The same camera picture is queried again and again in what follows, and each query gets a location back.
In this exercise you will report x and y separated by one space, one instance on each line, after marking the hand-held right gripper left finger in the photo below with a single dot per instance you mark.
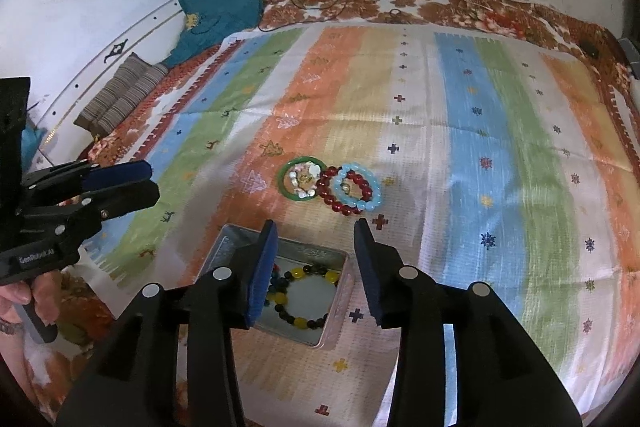
262 279

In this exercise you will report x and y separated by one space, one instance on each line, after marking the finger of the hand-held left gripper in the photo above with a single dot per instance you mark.
125 202
120 172

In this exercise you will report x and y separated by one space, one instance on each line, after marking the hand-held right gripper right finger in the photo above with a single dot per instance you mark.
371 279

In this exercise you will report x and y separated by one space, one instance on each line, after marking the metal tin box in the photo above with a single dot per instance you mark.
227 252

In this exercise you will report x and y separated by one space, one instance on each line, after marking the green bangle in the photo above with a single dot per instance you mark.
281 181

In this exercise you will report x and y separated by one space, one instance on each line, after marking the person's left hand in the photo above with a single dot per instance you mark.
47 294

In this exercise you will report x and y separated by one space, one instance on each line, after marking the striped pillow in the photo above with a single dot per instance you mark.
135 102
112 89

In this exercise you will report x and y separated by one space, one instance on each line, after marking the striped patterned blanket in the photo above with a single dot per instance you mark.
480 142

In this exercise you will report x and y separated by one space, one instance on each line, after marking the teal garment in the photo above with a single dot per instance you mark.
220 2

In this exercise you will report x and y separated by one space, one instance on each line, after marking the small black object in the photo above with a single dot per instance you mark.
591 50

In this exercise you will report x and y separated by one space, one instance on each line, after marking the white bolster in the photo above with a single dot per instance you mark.
636 88

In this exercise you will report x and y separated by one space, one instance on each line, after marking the grey object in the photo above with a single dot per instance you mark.
628 51

